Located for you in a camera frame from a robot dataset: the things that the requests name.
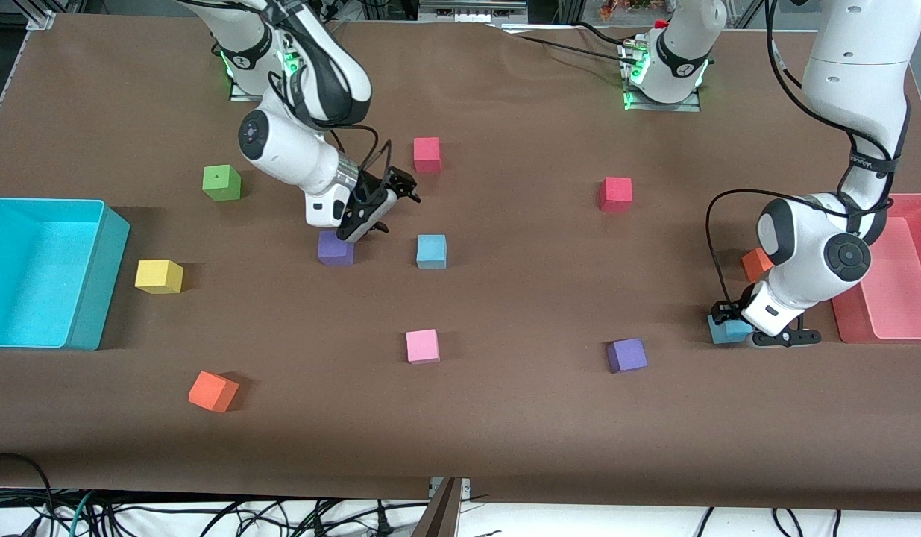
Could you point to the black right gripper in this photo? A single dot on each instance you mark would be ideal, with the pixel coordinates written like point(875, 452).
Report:
point(372, 192)

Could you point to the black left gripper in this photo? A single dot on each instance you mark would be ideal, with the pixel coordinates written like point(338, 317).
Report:
point(728, 312)

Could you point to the light blue foam block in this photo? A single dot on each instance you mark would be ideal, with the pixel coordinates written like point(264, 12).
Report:
point(725, 333)
point(431, 251)

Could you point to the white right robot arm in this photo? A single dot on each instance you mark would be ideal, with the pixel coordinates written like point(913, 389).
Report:
point(281, 149)

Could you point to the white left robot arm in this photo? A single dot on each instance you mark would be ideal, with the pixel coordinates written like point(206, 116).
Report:
point(855, 74)

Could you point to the orange foam block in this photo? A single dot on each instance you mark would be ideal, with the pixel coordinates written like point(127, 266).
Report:
point(212, 391)
point(755, 265)

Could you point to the red foam block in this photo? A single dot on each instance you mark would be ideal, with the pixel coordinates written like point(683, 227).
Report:
point(427, 155)
point(616, 194)

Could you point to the purple foam block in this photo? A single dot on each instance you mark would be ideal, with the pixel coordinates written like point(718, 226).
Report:
point(332, 252)
point(626, 356)

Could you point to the pink foam block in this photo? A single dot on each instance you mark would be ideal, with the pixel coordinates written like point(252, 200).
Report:
point(423, 347)

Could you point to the green foam block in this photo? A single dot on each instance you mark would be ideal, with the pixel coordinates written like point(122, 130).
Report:
point(221, 183)

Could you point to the pink plastic bin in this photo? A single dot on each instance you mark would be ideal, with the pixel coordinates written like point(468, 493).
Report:
point(907, 298)

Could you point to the brown table cover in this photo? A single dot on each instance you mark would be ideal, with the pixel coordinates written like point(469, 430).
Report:
point(505, 418)

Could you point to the yellow foam block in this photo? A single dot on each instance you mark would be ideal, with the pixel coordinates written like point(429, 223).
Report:
point(158, 276)

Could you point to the orange background object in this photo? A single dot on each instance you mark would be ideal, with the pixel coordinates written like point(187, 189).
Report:
point(626, 7)

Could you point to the cyan plastic bin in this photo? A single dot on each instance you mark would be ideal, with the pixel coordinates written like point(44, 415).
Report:
point(35, 276)

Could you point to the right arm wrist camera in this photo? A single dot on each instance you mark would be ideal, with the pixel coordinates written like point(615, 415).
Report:
point(367, 224)

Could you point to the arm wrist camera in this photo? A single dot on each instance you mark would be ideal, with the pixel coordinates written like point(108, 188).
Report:
point(788, 338)
point(367, 224)

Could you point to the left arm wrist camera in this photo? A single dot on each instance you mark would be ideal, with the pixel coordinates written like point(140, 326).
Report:
point(788, 338)

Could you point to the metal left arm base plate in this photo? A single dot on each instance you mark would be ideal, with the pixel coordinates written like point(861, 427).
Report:
point(661, 106)

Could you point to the small metal bracket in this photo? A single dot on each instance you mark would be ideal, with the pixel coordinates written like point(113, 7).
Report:
point(466, 486)

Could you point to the metal corner bracket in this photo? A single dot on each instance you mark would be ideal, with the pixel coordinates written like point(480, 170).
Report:
point(42, 21)

